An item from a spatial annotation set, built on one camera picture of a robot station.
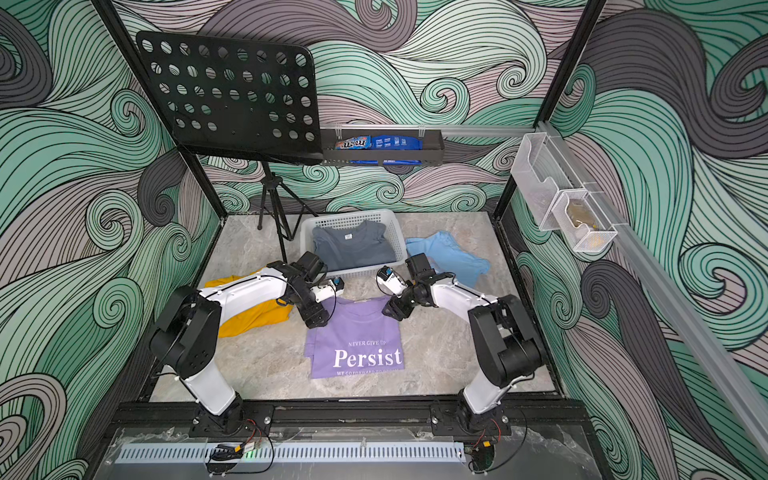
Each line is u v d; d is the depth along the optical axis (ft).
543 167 3.11
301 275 2.26
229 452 2.34
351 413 2.47
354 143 3.00
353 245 3.51
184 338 1.51
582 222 2.19
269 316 2.94
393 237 3.40
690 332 1.61
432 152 3.09
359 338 2.81
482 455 2.31
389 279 2.63
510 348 1.50
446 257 3.51
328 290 2.69
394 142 2.98
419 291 2.25
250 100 2.21
